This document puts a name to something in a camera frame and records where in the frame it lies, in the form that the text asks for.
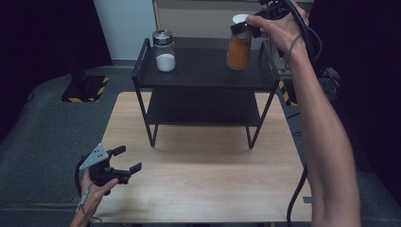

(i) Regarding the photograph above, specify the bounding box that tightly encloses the right hand-held gripper cable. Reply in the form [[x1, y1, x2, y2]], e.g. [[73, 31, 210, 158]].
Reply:
[[282, 0, 323, 227]]

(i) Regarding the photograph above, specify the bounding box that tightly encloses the left hand-held gripper cable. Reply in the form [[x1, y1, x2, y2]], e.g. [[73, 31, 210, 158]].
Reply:
[[74, 156, 92, 197]]

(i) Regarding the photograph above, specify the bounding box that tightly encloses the person's right hand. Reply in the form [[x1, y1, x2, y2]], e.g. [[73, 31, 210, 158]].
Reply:
[[245, 5, 309, 61]]

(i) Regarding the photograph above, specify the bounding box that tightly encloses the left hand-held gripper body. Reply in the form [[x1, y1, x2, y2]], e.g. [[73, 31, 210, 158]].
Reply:
[[78, 143, 132, 187]]

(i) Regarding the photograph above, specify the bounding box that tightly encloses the tangled black cable bundle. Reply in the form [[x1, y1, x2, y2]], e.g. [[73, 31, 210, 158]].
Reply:
[[320, 66, 342, 103]]

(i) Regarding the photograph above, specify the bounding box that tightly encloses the glass salt jar silver lid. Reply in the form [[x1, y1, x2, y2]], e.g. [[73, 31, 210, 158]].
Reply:
[[151, 28, 177, 73]]

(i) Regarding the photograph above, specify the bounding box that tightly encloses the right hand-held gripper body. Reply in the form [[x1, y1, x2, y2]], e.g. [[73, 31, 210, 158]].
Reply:
[[254, 0, 291, 21]]

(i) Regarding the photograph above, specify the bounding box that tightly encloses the person's left hand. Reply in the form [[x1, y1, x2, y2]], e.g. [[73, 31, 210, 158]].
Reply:
[[79, 169, 120, 219]]

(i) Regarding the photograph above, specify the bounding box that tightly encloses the black curtain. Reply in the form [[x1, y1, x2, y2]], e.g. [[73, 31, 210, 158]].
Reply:
[[0, 0, 113, 144], [302, 0, 401, 198]]

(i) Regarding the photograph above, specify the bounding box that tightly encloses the black stand yellow striped base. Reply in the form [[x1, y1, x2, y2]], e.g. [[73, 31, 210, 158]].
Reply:
[[278, 67, 299, 108], [60, 56, 111, 104]]

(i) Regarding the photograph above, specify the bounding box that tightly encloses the hand-held gripper cable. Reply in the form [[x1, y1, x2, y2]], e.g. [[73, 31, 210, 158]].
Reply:
[[74, 156, 92, 197], [282, 0, 323, 227]]

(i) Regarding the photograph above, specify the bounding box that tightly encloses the black two-tier shelf rack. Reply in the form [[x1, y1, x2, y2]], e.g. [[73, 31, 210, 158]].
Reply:
[[131, 38, 281, 150]]

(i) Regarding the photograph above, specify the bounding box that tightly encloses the orange spice jar white lid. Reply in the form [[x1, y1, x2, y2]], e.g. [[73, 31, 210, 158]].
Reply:
[[225, 13, 253, 71]]

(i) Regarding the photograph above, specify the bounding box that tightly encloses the grey wrist strap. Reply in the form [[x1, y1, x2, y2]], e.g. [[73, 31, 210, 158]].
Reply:
[[285, 33, 303, 61], [75, 183, 102, 222]]

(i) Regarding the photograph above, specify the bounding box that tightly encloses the beige wooden cabinet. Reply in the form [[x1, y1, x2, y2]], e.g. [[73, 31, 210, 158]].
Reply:
[[152, 0, 314, 68]]

